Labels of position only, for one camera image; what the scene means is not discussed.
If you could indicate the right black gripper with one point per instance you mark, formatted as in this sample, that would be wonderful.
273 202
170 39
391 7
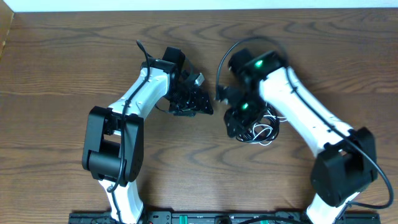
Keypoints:
232 117

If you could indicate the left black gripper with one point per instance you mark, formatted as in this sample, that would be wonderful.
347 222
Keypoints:
196 106

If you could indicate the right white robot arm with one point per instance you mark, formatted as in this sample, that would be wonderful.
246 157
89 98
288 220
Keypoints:
345 158

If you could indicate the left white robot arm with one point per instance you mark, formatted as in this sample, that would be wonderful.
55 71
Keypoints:
113 150

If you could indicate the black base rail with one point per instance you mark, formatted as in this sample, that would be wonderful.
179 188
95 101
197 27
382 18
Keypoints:
168 217

